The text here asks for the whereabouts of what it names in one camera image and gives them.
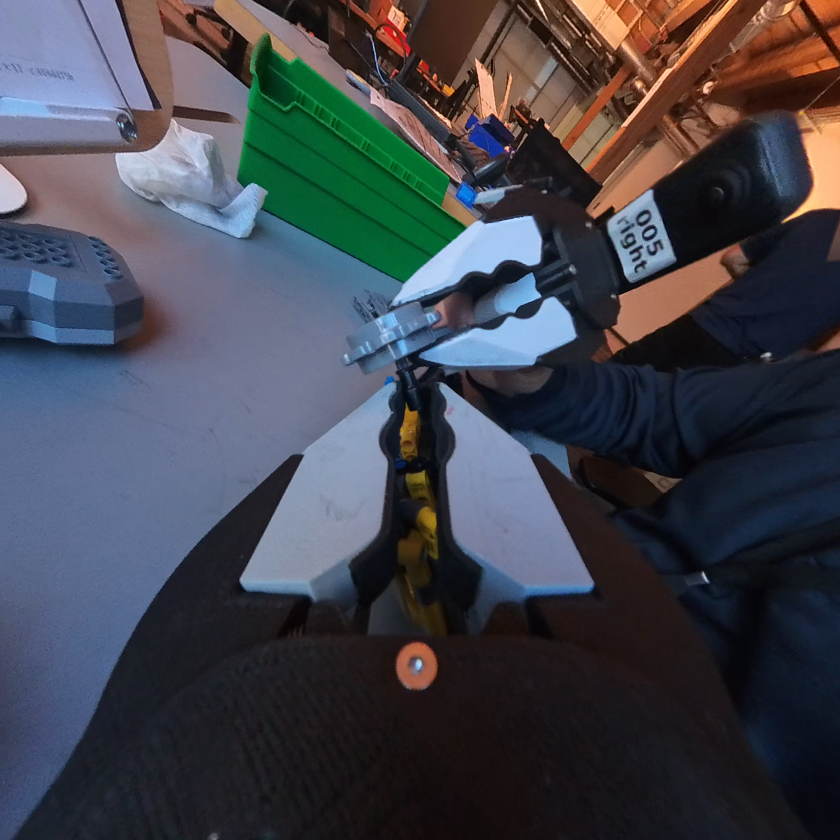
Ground person's upper body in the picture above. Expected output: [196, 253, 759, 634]
[591, 209, 840, 821]

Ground grey track strip right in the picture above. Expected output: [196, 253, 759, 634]
[351, 290, 396, 324]

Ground yellow black toy car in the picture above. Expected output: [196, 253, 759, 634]
[387, 367, 460, 637]

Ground grey toothed wheel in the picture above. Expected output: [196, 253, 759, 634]
[341, 303, 442, 375]

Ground green plastic bin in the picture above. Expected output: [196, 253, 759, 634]
[238, 33, 467, 283]

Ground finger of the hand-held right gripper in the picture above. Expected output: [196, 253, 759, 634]
[390, 215, 546, 307]
[419, 271, 578, 368]

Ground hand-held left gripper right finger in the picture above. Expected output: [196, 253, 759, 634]
[430, 382, 596, 614]

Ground printed instruction sheet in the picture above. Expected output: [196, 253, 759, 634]
[0, 0, 160, 112]

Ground printed paper sheet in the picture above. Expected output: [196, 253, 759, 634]
[367, 88, 463, 179]

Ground crumpled white tissue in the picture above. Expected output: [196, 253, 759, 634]
[115, 120, 269, 240]

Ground grey building block assembly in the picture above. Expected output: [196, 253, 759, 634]
[0, 220, 145, 347]

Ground instruction sheet on stand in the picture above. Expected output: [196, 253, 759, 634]
[0, 0, 175, 217]

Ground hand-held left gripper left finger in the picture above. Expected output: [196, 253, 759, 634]
[239, 384, 403, 603]

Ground person's right hand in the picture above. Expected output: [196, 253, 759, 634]
[468, 365, 555, 396]

